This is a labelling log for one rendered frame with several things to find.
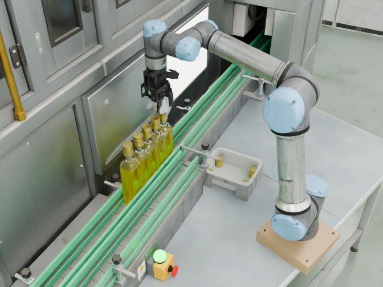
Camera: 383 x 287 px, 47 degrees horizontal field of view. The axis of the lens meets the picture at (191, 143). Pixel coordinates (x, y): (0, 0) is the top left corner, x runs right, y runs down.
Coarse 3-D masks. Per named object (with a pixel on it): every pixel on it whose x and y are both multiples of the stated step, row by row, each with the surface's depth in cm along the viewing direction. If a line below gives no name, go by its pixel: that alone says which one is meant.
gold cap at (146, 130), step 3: (147, 123) 157; (141, 126) 156; (144, 126) 156; (147, 126) 156; (150, 126) 156; (144, 129) 155; (147, 129) 155; (150, 129) 157; (144, 132) 156; (147, 132) 156; (150, 132) 157; (144, 135) 157; (147, 135) 157; (150, 135) 158
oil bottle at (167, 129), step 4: (168, 124) 169; (160, 128) 168; (164, 128) 167; (168, 128) 168; (172, 128) 171; (164, 132) 167; (168, 132) 169; (172, 132) 172; (168, 136) 170; (172, 136) 173; (168, 140) 171; (172, 140) 174; (168, 144) 172; (172, 144) 175; (168, 148) 173; (172, 148) 176; (168, 152) 174; (168, 156) 175
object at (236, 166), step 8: (216, 152) 196; (224, 152) 197; (232, 152) 195; (208, 160) 191; (224, 160) 199; (232, 160) 197; (240, 160) 195; (248, 160) 193; (256, 160) 191; (208, 168) 192; (216, 168) 197; (224, 168) 197; (232, 168) 197; (240, 168) 197; (248, 168) 195; (224, 176) 183; (232, 176) 193; (240, 176) 193; (248, 184) 180
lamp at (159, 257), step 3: (159, 249) 153; (156, 252) 152; (159, 252) 151; (162, 252) 152; (156, 255) 151; (159, 255) 151; (162, 255) 151; (165, 255) 151; (153, 258) 152; (156, 258) 150; (159, 258) 150; (162, 258) 150; (165, 258) 152; (156, 261) 151; (159, 261) 151; (162, 261) 151
